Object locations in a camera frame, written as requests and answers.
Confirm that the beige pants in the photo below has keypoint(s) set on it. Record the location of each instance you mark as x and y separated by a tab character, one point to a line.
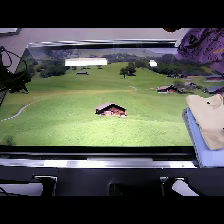
210	120

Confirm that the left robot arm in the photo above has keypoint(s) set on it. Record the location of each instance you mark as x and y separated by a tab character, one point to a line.
13	80

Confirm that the light blue garment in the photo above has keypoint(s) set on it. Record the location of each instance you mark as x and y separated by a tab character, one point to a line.
208	156

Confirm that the purple garment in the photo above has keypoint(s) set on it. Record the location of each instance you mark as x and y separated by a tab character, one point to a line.
203	45

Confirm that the silver frame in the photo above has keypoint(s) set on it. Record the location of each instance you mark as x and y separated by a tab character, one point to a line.
100	163

